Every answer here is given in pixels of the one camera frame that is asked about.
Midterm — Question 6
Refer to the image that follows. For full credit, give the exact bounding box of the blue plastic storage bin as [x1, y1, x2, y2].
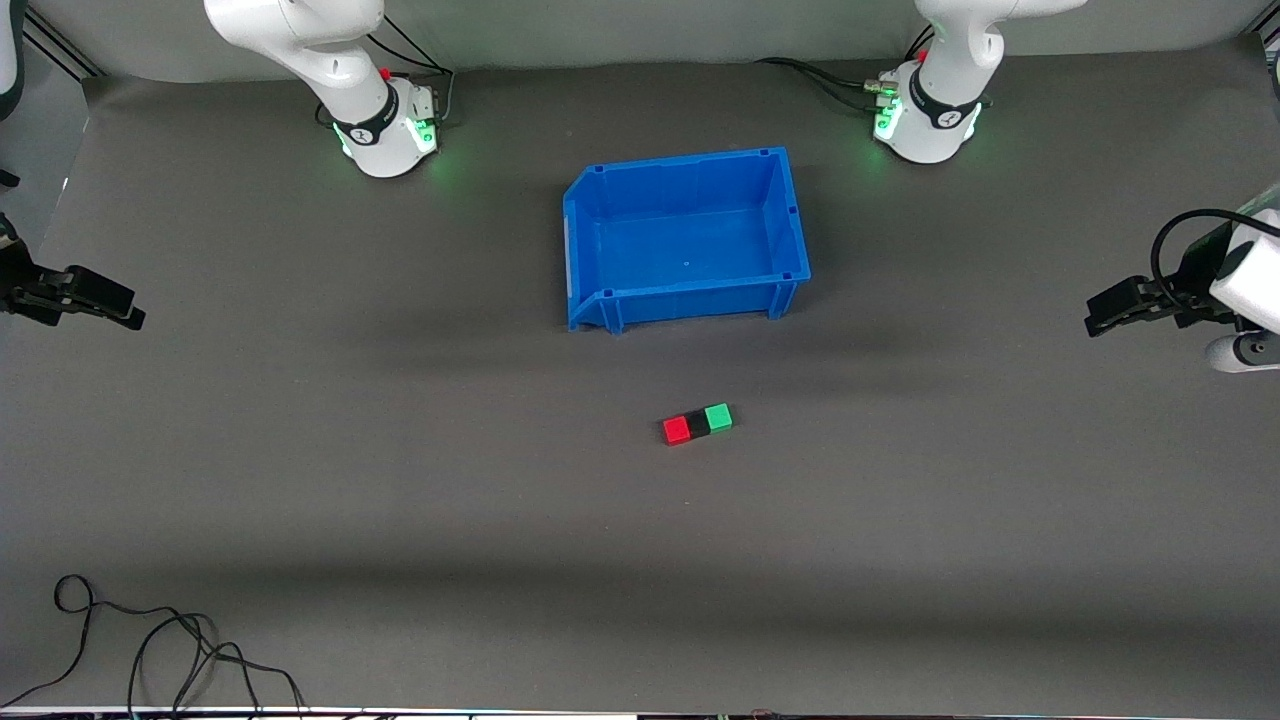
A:
[562, 146, 813, 335]

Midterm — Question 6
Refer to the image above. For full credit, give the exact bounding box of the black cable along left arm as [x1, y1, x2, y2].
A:
[1150, 207, 1280, 293]

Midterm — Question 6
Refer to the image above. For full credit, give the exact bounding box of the black cable on table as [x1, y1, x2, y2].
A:
[0, 574, 308, 719]

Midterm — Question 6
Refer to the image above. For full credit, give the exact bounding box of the black cable at right arm base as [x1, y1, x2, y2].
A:
[316, 10, 457, 131]

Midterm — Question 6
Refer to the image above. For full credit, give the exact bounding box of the black cable at arm base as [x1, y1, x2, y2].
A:
[316, 10, 457, 131]
[755, 56, 893, 111]

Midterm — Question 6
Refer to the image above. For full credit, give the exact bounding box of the black cable at left arm base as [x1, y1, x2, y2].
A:
[755, 56, 893, 111]

